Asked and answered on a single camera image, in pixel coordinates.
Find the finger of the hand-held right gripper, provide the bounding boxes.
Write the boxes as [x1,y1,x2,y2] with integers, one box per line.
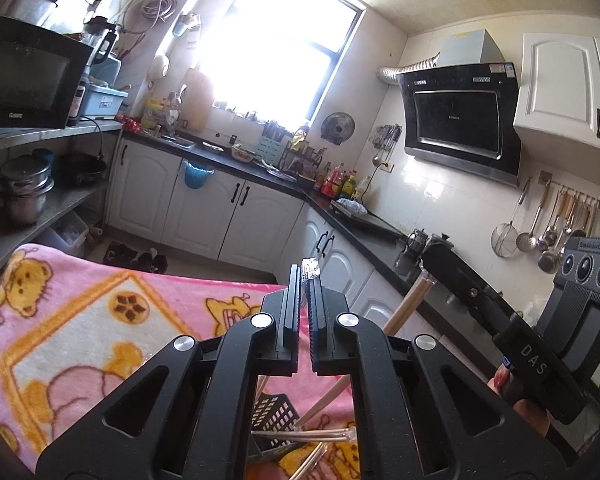
[420,237,520,335]

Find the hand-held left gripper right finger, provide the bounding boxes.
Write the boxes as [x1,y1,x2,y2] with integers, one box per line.
[307,275,568,480]

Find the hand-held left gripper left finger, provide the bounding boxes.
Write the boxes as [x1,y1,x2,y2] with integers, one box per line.
[35,264,303,480]

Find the grey perforated utensil holder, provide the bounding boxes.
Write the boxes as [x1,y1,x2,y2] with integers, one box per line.
[250,392,301,461]

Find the row of hanging cooking utensils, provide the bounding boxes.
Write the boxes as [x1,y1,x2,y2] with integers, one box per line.
[536,190,598,273]

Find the person's right hand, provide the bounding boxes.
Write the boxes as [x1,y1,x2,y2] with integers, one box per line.
[487,362,552,441]

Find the steel teapot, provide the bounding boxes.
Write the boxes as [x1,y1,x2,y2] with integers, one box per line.
[406,229,429,257]

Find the hanging steel ladle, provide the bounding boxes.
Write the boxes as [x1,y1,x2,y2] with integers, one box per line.
[516,187,548,252]

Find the white lower kitchen cabinets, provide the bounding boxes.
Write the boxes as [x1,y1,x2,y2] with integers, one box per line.
[102,137,431,311]

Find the row of condiment bottles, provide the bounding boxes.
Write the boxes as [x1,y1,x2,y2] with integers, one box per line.
[320,162,373,201]

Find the dark shoe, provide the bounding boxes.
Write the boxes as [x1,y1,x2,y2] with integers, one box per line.
[102,242,138,266]
[135,250,168,275]

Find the hanging kitchen tools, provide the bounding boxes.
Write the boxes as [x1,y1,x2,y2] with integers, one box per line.
[367,124,401,167]

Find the blue hanging bin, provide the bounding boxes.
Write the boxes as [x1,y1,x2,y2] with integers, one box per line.
[182,159,215,191]

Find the black range hood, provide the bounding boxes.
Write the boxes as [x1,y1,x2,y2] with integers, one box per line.
[396,29,523,188]

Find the pale blue knife rack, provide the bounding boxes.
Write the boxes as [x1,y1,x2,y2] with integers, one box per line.
[260,122,287,161]

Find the pink cartoon printed blanket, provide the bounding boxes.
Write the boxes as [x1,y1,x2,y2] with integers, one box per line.
[0,242,361,480]

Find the white upper kitchen cabinet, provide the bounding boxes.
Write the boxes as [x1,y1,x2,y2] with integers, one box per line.
[512,32,600,153]

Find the beige cutting board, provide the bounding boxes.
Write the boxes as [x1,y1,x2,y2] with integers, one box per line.
[182,67,215,133]

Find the clear plastic storage box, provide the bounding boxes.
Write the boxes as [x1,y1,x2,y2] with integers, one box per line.
[47,210,90,258]

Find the yellow carton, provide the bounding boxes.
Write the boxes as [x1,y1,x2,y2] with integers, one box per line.
[141,97,166,128]

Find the black wok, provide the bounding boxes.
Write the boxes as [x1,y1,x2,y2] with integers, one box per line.
[60,152,108,186]

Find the kitchen window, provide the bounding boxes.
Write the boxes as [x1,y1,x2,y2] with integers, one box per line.
[195,0,366,133]

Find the grey-blue plastic box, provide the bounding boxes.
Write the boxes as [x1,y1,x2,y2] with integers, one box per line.
[82,85,129,120]

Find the stacked steel pots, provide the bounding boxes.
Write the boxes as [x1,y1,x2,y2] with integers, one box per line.
[0,155,56,226]

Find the steel shelf rack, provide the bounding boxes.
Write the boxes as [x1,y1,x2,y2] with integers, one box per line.
[0,120,126,291]

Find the black blender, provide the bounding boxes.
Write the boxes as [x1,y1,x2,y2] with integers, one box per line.
[82,16,118,66]

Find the black microwave oven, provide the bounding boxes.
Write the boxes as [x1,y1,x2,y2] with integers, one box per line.
[0,16,96,131]

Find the round wall fan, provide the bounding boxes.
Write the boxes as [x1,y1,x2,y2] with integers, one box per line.
[321,111,355,145]

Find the silver vent duct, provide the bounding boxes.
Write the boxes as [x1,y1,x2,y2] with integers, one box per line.
[377,57,441,86]

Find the white round wall holder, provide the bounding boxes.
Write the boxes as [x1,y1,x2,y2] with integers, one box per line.
[150,52,171,81]

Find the coiled grey hose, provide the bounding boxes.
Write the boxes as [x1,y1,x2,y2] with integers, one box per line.
[140,0,181,18]

